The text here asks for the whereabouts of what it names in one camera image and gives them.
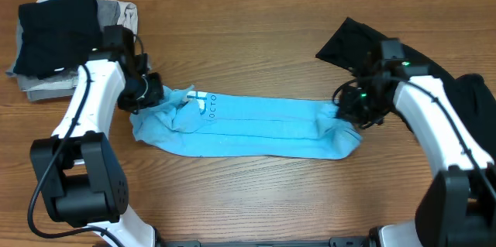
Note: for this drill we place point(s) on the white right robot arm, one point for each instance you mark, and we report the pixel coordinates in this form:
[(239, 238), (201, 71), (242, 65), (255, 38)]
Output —
[(458, 209)]

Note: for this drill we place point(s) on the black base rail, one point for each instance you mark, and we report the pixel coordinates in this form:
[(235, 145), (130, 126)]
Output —
[(267, 243)]

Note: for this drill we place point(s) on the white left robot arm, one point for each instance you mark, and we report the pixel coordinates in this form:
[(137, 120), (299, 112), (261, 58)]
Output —
[(81, 186)]

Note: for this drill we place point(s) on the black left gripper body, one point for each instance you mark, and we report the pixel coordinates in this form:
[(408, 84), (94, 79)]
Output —
[(142, 91)]

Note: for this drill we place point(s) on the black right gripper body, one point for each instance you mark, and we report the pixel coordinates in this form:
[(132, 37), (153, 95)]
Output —
[(363, 105)]

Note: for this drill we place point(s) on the light blue printed t-shirt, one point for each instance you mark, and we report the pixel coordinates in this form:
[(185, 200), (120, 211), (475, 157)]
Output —
[(205, 124)]

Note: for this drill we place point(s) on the black folded garment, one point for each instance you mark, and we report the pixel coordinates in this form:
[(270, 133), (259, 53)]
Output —
[(56, 35)]

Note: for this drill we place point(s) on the black crumpled garment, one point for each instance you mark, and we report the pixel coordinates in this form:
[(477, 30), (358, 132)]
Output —
[(468, 94)]

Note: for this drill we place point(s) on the grey folded garment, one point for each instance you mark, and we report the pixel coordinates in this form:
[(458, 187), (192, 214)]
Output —
[(64, 83)]

